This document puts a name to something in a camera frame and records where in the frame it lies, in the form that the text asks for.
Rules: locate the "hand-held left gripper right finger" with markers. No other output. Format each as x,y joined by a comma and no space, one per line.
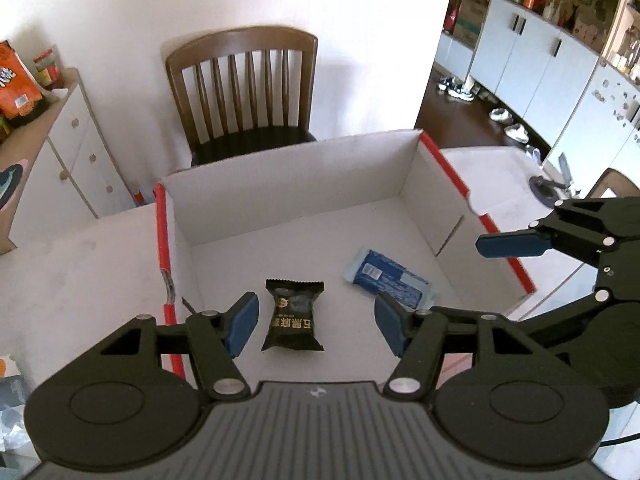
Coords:
392,322

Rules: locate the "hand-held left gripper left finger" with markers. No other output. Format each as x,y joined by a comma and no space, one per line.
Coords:
242,322

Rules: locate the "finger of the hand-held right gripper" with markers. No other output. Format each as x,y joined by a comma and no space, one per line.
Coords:
510,245
575,322

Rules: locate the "black snack packet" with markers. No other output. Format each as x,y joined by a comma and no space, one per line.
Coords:
292,317

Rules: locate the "white red-edged cardboard box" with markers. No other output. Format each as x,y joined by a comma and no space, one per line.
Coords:
300,185

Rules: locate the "white desktop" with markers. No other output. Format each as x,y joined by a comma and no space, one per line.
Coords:
75,270

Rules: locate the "black phone stand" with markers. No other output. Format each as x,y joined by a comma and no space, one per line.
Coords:
542,190

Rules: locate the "wooden chair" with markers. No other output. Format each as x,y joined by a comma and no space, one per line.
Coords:
240,145
600,180

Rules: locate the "white slipper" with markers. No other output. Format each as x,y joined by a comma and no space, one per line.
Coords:
500,115
517,133

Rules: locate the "white refrigerator with magnets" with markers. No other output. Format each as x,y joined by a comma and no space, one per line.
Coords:
600,120

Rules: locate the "black white sneaker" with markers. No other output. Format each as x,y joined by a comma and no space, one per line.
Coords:
461,92
444,84

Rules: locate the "red bottle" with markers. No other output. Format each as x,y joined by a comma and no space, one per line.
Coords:
138,196

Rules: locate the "brown cardboard carton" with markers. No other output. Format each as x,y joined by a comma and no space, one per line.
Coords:
470,20

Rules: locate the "small printed brown carton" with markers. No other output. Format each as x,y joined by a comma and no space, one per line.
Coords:
590,30

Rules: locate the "red fire extinguisher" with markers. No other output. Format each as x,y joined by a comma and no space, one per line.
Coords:
454,19

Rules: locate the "white sideboard with wooden top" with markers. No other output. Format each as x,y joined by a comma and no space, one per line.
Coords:
75,160

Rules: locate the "white green packet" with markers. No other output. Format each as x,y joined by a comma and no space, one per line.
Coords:
7,366

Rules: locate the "grey plastic bag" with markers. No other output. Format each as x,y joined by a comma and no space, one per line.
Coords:
12,410

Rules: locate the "round whale mouse pad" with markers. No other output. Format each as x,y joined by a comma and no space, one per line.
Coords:
11,182

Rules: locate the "white crumpled tissue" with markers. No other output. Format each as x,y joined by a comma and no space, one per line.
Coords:
55,95

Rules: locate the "dark glass jar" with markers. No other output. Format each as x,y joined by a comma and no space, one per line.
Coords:
5,129

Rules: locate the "red-lidded jar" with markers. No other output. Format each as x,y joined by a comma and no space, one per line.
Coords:
47,67

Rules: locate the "orange snack bag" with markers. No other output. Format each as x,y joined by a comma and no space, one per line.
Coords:
15,85

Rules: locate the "white lower wall cabinet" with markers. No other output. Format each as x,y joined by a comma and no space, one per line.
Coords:
530,60

